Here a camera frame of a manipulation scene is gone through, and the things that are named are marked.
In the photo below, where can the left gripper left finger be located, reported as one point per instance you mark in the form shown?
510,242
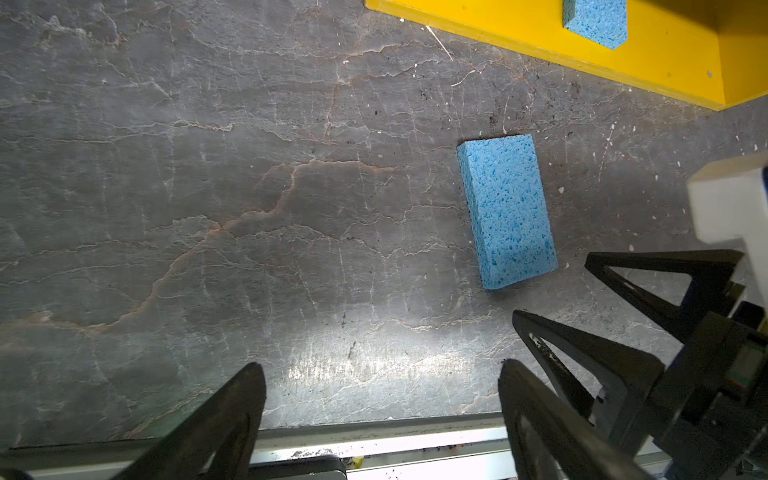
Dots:
214,442

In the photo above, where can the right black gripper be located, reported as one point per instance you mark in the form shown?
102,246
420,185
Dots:
708,409

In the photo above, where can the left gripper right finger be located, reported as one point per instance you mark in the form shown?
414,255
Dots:
548,438

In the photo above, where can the blue sponge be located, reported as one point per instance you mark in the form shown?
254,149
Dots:
508,211
604,22

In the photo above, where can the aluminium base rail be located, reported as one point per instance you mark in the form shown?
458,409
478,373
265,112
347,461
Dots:
464,447

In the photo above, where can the yellow shelf unit frame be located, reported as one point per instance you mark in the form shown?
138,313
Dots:
709,53

